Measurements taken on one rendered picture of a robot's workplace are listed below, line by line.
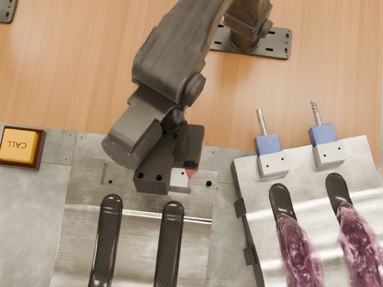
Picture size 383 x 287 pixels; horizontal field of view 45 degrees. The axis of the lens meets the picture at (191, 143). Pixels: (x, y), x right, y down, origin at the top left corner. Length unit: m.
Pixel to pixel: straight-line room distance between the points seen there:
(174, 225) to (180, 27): 0.39
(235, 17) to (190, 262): 0.44
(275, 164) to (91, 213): 0.34
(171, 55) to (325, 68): 0.55
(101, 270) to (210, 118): 0.37
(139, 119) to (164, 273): 0.34
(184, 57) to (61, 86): 0.50
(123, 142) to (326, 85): 0.57
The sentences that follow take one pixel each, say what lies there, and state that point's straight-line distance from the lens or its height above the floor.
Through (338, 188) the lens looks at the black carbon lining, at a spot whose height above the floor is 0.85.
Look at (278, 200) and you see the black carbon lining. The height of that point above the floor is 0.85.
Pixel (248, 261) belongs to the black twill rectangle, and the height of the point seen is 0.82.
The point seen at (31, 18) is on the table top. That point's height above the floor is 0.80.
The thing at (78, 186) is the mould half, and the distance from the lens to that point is 0.85.
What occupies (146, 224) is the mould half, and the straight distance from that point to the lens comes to 0.83.
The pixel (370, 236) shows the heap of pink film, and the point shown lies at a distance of 0.86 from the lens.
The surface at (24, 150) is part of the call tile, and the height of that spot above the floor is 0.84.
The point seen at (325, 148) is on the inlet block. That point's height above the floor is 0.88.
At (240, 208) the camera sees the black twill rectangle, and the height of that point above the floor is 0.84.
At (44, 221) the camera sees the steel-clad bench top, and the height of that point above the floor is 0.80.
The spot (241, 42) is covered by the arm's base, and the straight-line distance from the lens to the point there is 0.98.
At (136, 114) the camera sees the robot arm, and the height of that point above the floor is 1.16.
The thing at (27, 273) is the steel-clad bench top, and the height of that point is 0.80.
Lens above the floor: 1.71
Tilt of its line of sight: 75 degrees down
